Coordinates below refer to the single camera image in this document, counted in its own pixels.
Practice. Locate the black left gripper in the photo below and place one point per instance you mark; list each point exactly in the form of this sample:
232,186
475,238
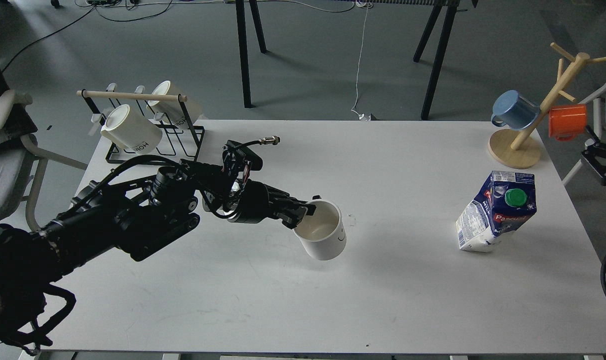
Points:
259,201

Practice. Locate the white ceramic mug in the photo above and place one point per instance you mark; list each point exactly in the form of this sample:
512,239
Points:
322,234

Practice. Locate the blue white milk carton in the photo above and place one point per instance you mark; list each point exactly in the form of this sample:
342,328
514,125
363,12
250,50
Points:
506,200

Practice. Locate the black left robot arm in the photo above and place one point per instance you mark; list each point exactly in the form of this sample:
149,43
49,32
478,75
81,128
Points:
140,207

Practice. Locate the orange mug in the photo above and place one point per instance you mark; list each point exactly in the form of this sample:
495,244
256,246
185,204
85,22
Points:
567,121

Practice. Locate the wooden mug tree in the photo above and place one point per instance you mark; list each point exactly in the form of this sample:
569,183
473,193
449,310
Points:
515,148

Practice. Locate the blue enamel mug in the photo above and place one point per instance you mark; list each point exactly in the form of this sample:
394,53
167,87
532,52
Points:
514,110

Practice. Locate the cream mug rear on rack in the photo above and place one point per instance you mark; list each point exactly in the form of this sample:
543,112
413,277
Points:
173,109

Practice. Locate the cream mug on rack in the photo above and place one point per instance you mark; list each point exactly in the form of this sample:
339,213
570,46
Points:
131,131
173,109

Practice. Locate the cream mug front on rack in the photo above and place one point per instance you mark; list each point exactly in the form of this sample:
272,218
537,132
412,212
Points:
131,131

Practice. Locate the black trestle table legs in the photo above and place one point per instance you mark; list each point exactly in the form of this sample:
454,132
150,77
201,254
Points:
350,60

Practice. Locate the grey office chair left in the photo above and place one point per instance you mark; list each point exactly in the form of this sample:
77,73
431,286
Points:
22,162

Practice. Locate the black wire mug rack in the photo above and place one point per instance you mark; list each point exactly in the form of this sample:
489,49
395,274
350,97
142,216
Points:
176,143

